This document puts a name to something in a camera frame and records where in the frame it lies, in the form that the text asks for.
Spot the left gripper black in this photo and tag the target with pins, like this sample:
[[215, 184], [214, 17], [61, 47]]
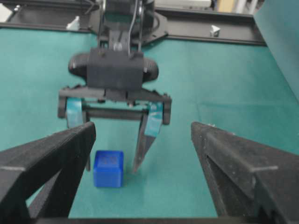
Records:
[[78, 103]]

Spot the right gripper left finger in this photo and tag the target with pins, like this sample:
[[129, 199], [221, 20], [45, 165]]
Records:
[[39, 179]]

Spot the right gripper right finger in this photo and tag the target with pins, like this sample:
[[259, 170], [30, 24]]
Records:
[[247, 178]]

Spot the blue block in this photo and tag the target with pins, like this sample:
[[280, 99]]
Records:
[[108, 169]]

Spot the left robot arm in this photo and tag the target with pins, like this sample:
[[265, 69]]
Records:
[[120, 28]]

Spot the green table cloth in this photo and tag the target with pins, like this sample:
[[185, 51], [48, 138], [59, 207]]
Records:
[[234, 87]]

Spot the left wrist camera housing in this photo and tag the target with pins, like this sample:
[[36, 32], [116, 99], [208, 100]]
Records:
[[108, 69]]

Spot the white corner bracket left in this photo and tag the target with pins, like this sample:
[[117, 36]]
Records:
[[74, 25]]

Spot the white corner bracket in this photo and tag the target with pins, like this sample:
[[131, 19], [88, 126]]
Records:
[[214, 31], [74, 25]]

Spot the white corner bracket right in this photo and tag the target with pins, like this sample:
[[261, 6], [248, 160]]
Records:
[[214, 31]]

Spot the black aluminium frame rail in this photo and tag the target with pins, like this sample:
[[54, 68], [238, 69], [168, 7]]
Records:
[[210, 25]]

